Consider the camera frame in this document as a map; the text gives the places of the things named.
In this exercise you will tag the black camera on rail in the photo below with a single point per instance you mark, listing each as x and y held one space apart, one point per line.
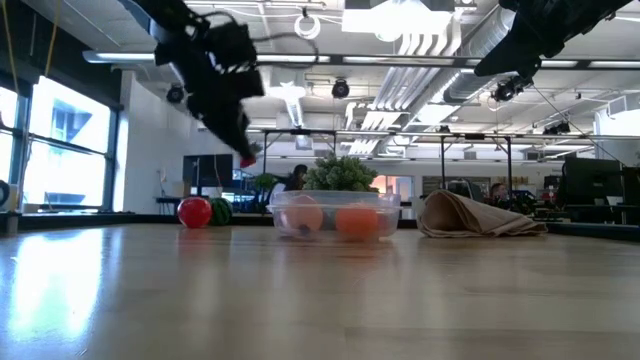
557 128
510 89

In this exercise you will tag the potted green succulent plant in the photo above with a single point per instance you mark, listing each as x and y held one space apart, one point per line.
340 174

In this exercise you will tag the clear plastic tupperware container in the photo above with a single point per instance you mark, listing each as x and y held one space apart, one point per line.
330 197

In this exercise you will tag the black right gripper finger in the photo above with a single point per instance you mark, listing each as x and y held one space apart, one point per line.
515 55

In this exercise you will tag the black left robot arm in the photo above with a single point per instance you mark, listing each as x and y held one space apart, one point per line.
165 15

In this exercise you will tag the black long table edge rail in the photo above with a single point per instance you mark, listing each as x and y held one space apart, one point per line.
125 218

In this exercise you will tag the black curved hoop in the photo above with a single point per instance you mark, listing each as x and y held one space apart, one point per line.
4 192

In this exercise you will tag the large glass window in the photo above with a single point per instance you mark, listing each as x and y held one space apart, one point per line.
70 140

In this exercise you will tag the round black ceiling spotlight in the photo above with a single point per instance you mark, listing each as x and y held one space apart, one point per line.
175 94
340 88

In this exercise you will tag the black metal stand frame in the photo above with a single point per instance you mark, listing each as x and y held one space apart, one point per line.
264 150
442 160

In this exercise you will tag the small red strawberry toy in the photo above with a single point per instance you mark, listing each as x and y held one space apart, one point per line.
247 161

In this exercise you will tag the small background potted plant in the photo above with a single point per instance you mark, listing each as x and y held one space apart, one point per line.
265 182

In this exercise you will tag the orange tangerine toy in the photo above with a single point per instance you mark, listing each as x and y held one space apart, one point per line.
356 223

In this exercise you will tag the folded beige cloth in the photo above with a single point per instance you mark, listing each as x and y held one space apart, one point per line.
475 215

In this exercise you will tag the small cardboard box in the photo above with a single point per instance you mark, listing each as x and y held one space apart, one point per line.
180 189

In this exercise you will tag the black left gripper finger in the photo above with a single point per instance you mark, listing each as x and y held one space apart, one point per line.
225 135
242 132

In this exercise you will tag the small striped watermelon toy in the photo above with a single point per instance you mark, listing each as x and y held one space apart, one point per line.
221 211

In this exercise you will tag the black computer monitor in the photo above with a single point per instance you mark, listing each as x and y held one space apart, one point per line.
632 185
207 170
593 176

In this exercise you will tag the overhead beam with light strips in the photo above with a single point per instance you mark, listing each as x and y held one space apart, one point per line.
583 64

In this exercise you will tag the smooth orange-pink peach toy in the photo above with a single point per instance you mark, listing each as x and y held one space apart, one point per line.
302 216

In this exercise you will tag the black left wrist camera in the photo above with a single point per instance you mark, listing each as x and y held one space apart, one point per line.
232 47

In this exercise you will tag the person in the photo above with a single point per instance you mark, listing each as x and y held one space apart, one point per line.
497 192
297 175

